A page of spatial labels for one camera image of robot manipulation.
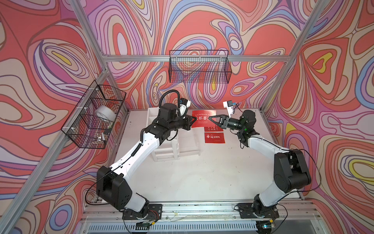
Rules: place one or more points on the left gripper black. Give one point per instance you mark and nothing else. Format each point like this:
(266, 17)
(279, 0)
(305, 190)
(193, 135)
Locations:
(187, 122)

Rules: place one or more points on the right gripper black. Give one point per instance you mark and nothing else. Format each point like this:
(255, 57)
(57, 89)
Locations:
(223, 120)

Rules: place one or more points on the red postcard white text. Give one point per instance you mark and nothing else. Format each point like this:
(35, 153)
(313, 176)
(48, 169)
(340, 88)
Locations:
(213, 129)

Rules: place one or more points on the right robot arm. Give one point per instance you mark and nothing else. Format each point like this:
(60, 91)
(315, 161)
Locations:
(290, 170)

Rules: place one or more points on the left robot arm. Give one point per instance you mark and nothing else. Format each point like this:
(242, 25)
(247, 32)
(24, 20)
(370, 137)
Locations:
(112, 182)

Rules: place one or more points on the black clip in basket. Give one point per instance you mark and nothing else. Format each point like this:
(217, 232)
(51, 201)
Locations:
(107, 131)

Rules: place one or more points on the white tape roll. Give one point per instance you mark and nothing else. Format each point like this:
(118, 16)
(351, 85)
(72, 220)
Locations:
(105, 113)

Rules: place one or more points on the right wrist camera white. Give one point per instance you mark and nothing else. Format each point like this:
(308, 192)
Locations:
(230, 106)

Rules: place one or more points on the black wire basket back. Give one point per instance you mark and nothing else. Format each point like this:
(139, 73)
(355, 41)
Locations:
(199, 66)

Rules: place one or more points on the black wire basket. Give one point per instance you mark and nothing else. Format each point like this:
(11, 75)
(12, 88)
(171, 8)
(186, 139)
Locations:
(199, 66)
(83, 127)

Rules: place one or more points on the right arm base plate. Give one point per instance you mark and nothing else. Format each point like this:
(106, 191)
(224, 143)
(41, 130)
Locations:
(256, 210)

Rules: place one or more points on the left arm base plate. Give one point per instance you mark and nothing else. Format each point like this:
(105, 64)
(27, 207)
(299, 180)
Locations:
(151, 212)

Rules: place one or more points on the black wire basket left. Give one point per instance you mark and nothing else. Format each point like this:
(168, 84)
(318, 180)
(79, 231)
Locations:
(83, 127)

